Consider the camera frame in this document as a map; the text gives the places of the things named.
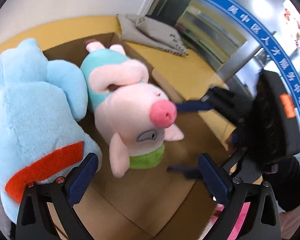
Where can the light blue plush toy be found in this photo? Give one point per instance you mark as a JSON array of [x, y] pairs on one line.
[[41, 103]]

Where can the grey folded cloth bag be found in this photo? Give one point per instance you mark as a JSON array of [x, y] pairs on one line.
[[146, 31]]

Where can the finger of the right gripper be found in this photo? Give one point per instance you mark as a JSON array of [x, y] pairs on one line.
[[193, 106], [189, 172]]

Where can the brown cardboard box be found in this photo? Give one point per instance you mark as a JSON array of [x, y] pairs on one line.
[[155, 204]]

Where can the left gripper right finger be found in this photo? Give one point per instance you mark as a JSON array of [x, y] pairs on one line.
[[262, 218]]

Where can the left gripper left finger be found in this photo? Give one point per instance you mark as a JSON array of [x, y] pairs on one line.
[[34, 218]]

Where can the pink pig plush teal shirt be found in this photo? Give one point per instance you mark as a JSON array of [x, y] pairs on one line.
[[133, 116]]

